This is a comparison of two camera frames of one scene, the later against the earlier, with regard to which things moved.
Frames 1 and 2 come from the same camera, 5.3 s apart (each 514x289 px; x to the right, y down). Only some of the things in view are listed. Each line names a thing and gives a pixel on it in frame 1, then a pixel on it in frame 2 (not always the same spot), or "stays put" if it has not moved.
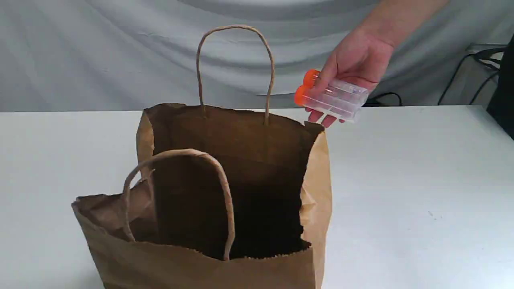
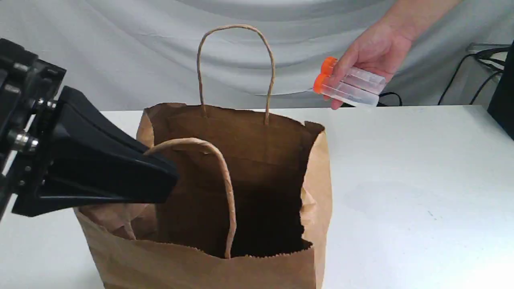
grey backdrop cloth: (68, 54) stays put
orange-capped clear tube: (317, 101) to (324, 83)
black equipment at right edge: (501, 108) stays put
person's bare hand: (362, 60) to (380, 51)
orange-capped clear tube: (313, 79) to (370, 82)
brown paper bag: (221, 200) stays put
